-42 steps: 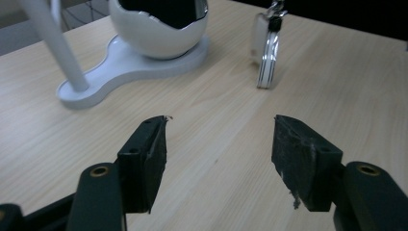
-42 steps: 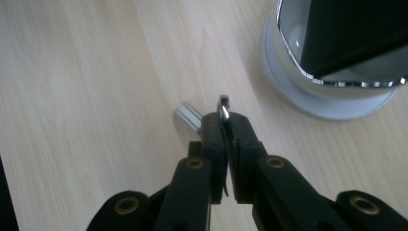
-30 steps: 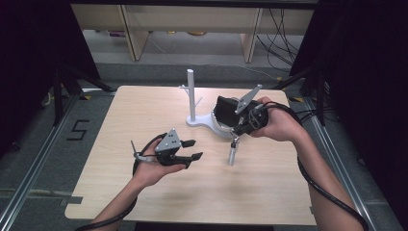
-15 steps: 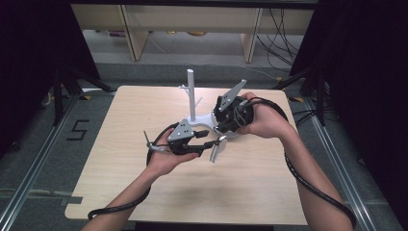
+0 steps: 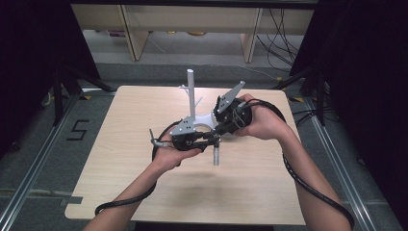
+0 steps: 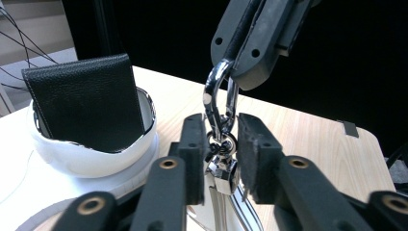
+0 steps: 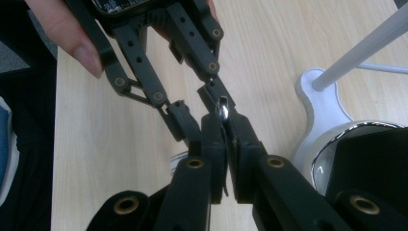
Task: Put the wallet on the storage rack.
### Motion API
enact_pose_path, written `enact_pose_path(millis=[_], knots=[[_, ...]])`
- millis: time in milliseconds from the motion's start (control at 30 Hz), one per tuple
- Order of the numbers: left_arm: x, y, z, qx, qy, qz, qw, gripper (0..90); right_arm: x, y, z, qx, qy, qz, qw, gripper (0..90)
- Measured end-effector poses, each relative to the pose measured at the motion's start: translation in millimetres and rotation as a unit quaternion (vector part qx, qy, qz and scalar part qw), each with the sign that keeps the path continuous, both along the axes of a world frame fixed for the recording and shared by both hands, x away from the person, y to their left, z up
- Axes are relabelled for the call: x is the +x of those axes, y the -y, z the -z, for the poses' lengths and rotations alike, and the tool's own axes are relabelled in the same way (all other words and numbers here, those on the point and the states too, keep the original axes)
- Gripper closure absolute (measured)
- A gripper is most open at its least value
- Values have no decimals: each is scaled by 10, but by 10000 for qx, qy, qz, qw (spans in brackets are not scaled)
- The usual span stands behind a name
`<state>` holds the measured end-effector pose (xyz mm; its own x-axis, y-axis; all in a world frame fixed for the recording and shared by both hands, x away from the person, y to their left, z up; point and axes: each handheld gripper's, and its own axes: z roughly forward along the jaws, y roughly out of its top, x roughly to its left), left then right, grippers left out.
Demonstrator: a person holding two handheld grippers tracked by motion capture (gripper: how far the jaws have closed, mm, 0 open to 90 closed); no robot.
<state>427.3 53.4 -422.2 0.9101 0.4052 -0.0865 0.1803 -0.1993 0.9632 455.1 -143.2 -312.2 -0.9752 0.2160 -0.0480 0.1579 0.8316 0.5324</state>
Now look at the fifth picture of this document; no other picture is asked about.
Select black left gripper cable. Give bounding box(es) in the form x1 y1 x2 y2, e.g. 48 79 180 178
94 119 184 217

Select bundle of black cables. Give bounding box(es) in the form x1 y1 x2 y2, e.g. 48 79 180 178
255 8 306 73

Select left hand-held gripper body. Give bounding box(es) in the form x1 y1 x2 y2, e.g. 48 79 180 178
168 115 208 152

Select grey metal plug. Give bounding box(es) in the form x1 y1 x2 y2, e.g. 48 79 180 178
148 128 174 148

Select black metal stand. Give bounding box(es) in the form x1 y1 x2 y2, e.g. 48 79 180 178
272 64 327 127
52 65 114 127

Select person's right hand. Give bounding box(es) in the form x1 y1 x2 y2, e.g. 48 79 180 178
235 93 290 141

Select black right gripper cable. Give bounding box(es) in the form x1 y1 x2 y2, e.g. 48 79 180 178
239 98 355 229

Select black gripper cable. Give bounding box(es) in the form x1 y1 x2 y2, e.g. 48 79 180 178
239 98 355 229
94 119 184 217

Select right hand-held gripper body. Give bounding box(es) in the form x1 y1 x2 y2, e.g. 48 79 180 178
214 80 254 133

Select car key with grey strap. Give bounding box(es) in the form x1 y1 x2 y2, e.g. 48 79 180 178
211 133 223 167

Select aluminium floor rail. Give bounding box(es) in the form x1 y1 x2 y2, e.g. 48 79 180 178
302 95 377 231
0 88 116 231

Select black floor cables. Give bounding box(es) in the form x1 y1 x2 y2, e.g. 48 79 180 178
290 108 336 128

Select black curtain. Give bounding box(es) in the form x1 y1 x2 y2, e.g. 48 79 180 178
0 0 101 160
289 0 408 230

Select person's left hand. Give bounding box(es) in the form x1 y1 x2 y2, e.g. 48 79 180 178
152 129 201 172

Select white floor cable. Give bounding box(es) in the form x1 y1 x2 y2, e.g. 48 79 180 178
239 64 281 81

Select white stand with tray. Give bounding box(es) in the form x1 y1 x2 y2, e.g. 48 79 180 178
178 68 240 140

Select grey floor tape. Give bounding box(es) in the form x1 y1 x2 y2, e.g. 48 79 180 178
59 195 84 207

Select light wooden desk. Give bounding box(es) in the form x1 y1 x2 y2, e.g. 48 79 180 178
70 3 316 64

